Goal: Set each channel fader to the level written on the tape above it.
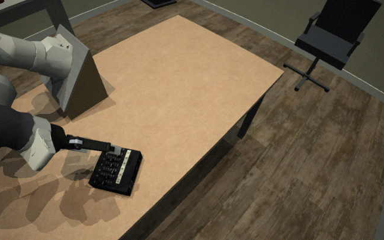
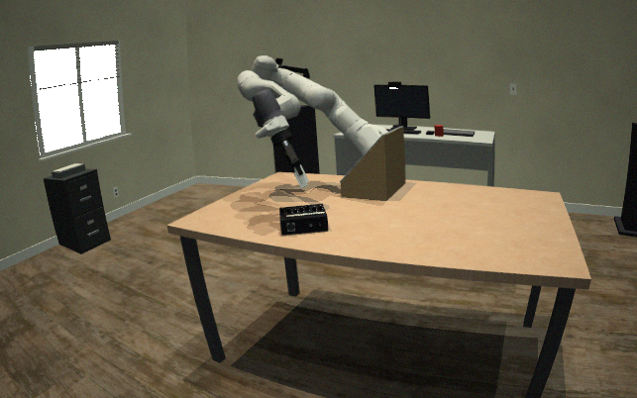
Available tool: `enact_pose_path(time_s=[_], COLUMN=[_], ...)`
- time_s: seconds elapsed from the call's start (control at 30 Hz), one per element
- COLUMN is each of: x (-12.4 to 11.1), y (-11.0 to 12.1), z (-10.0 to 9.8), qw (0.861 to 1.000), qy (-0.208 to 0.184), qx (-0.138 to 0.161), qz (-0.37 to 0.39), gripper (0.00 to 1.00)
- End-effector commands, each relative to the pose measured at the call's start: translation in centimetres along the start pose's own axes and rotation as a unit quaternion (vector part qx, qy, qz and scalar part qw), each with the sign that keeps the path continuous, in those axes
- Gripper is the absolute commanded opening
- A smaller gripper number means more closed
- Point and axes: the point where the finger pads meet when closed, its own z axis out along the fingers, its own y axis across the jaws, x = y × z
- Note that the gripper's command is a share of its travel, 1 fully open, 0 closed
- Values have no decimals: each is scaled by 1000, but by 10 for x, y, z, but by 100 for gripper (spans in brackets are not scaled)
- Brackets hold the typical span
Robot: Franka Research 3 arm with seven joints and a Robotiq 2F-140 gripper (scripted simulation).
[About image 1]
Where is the black lighting desk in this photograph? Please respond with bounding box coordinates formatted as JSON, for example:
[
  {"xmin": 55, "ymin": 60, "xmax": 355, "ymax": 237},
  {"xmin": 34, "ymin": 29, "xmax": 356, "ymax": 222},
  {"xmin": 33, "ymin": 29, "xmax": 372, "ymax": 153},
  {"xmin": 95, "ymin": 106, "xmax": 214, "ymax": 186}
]
[{"xmin": 88, "ymin": 147, "xmax": 142, "ymax": 196}]

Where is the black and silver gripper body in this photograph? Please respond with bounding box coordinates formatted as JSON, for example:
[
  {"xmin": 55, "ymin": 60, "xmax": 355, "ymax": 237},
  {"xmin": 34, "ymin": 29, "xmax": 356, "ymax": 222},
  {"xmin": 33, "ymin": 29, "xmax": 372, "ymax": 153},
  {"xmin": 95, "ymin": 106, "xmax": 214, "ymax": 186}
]
[{"xmin": 50, "ymin": 123, "xmax": 75, "ymax": 153}]

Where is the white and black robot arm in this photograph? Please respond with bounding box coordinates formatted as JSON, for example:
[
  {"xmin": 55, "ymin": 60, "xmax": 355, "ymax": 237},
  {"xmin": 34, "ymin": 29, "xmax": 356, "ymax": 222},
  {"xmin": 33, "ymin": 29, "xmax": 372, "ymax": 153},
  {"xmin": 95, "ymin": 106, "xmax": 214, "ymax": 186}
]
[{"xmin": 0, "ymin": 33, "xmax": 73, "ymax": 171}]

